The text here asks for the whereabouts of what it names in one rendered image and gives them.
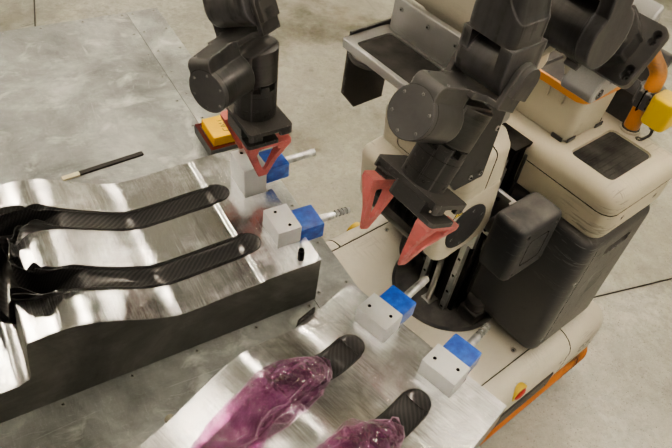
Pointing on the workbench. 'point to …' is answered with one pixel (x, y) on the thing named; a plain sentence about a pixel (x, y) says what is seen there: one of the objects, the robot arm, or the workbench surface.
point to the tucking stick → (102, 166)
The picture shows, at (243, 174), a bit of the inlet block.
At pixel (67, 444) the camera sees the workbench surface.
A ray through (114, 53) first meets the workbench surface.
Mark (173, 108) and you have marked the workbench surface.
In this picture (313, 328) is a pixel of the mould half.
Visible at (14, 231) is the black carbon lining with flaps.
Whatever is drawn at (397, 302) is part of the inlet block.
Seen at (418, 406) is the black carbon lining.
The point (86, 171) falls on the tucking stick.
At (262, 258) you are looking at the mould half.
